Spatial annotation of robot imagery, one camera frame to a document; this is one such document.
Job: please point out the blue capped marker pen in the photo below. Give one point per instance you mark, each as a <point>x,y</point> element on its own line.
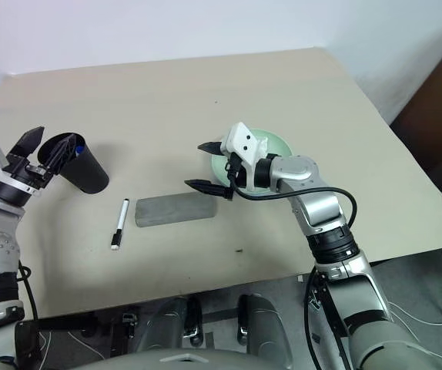
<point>80,150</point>

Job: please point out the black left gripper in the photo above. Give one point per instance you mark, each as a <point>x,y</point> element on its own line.
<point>28,171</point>

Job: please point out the black metal floor frame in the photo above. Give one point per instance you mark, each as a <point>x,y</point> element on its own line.
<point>74,323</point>

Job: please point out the grey rectangular eraser pad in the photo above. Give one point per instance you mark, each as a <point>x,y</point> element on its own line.
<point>175,210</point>

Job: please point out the green plastic plate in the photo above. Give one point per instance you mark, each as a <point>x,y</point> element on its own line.
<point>278,148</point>

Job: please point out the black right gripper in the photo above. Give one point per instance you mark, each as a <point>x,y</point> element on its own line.
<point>233,169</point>

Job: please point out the white marker pen black cap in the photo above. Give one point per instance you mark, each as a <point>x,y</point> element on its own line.
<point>120,221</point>

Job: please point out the black cylindrical pen holder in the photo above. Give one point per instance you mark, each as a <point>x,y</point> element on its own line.
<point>86,173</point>

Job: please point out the dark storage case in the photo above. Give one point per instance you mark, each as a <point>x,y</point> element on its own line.
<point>436,123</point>

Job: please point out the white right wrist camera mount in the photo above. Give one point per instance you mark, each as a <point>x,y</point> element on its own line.
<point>244,142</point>

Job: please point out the white tissue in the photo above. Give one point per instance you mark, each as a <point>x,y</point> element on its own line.
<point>263,146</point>

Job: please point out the grey rounded torso shell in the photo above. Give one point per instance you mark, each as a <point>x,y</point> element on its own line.
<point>205,360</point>

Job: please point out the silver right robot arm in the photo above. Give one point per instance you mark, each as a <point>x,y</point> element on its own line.
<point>313,208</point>

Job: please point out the grey rounded leg shell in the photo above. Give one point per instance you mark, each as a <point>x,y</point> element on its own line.
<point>271,323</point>
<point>167,323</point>

